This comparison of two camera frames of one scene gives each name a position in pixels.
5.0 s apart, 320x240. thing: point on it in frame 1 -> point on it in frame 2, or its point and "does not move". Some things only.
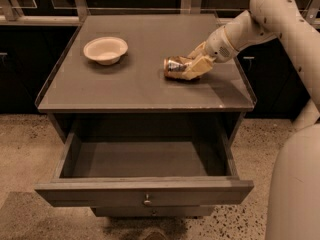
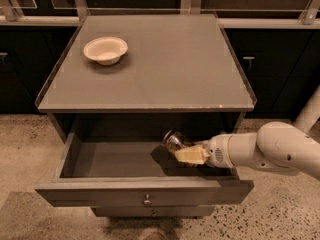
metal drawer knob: [147, 202] does not move
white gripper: [218, 46] -> [217, 150]
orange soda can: [174, 65] -> [174, 141]
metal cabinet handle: [250, 60] does not move
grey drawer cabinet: [135, 143] does not move
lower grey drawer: [154, 211] does not move
